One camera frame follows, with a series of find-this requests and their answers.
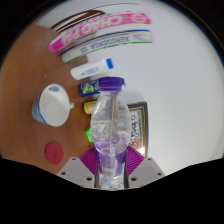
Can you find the framed group photo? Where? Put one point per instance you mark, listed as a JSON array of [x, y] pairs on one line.
[[141, 126]]

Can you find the white blue-capped lotion bottle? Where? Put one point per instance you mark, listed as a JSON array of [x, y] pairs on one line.
[[88, 70]]

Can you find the dark blue pump bottle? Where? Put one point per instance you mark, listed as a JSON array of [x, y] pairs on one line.
[[87, 89]]

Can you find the small green packet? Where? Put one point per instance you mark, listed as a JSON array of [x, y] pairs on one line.
[[88, 135]]

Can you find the flat round red coaster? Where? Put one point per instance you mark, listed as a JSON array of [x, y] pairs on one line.
[[54, 153]]

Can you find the blue painted white mug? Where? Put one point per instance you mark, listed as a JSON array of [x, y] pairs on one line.
[[53, 105]]

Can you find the clear purple-capped water bottle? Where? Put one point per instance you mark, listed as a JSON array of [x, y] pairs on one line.
[[110, 130]]

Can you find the amber black-capped bottle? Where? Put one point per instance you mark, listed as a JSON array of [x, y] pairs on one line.
[[89, 107]]

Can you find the pink shuttlecock tube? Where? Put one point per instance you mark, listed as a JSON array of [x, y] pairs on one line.
[[100, 28]]

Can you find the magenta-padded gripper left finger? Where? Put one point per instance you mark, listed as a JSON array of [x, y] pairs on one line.
[[88, 161]]

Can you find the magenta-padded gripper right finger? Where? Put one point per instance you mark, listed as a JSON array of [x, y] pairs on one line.
[[134, 161]]

